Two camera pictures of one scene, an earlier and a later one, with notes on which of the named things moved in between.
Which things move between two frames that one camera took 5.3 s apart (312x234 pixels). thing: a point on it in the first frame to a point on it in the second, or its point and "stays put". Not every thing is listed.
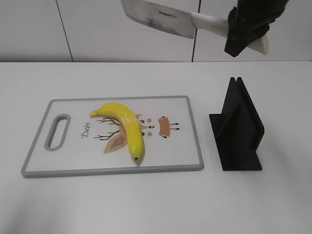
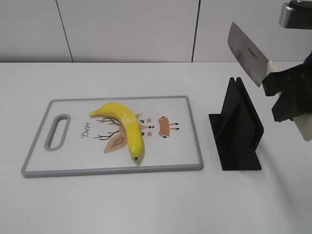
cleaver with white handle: x=178 y=16 to x=258 y=67
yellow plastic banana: x=130 y=123 stays put
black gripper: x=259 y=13 to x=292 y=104
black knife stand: x=237 y=131 stays put
